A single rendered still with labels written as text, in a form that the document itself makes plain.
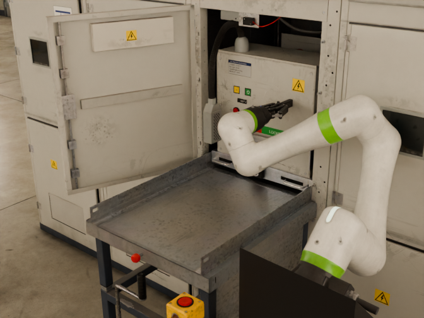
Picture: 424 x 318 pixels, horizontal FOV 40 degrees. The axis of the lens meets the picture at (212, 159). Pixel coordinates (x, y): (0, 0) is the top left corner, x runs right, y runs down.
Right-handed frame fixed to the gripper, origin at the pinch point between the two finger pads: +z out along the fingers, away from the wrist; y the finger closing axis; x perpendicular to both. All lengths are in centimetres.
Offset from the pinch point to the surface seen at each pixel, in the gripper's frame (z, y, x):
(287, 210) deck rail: -18.1, 13.8, -35.3
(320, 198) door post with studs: -0.9, 18.2, -35.6
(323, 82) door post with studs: -0.8, 16.5, 12.0
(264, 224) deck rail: -33, 14, -35
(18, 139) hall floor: 88, -349, -122
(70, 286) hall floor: -29, -120, -123
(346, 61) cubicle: -2.8, 25.8, 21.5
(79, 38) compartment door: -46, -68, 26
